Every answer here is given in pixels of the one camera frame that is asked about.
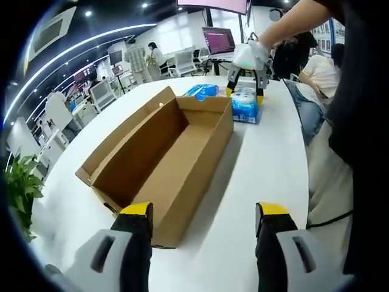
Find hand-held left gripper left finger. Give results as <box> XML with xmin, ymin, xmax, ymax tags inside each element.
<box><xmin>44</xmin><ymin>200</ymin><xmax>155</xmax><ymax>292</ymax></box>

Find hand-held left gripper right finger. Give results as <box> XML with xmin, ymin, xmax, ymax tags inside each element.
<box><xmin>254</xmin><ymin>200</ymin><xmax>357</xmax><ymax>292</ymax></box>

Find light blue wet wipes pack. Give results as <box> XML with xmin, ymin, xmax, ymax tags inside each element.
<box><xmin>230</xmin><ymin>86</ymin><xmax>264</xmax><ymax>125</ymax></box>

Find blue tissue pack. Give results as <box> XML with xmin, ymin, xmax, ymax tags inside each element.
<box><xmin>183</xmin><ymin>84</ymin><xmax>220</xmax><ymax>102</ymax></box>

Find brown cardboard shoe box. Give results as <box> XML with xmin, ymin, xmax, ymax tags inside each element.
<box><xmin>74</xmin><ymin>86</ymin><xmax>235</xmax><ymax>251</ymax></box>

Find person's right hand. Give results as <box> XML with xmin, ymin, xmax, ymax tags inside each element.
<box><xmin>247</xmin><ymin>38</ymin><xmax>272</xmax><ymax>64</ymax></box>

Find purple screen laptop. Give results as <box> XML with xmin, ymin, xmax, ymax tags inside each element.
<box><xmin>201</xmin><ymin>26</ymin><xmax>237</xmax><ymax>57</ymax></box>

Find white office chair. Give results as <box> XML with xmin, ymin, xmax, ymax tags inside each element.
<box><xmin>174</xmin><ymin>50</ymin><xmax>195</xmax><ymax>76</ymax></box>
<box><xmin>90</xmin><ymin>81</ymin><xmax>118</xmax><ymax>112</ymax></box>

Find black metal stand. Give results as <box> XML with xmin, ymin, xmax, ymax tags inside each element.
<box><xmin>204</xmin><ymin>7</ymin><xmax>255</xmax><ymax>77</ymax></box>

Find large pink display screen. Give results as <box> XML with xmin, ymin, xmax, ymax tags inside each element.
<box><xmin>176</xmin><ymin>0</ymin><xmax>253</xmax><ymax>16</ymax></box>

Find person's light trousers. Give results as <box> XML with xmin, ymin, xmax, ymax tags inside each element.
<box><xmin>306</xmin><ymin>120</ymin><xmax>356</xmax><ymax>259</ymax></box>

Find person's black shirt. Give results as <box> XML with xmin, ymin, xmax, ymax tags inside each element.
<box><xmin>328</xmin><ymin>0</ymin><xmax>389</xmax><ymax>274</ymax></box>

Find green potted plant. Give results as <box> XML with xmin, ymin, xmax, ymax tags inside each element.
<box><xmin>3</xmin><ymin>150</ymin><xmax>46</xmax><ymax>243</ymax></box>

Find ceiling air vent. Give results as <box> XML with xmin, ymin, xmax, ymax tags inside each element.
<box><xmin>27</xmin><ymin>5</ymin><xmax>77</xmax><ymax>61</ymax></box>

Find black device cable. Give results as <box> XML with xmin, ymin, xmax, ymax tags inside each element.
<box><xmin>306</xmin><ymin>209</ymin><xmax>355</xmax><ymax>229</ymax></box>

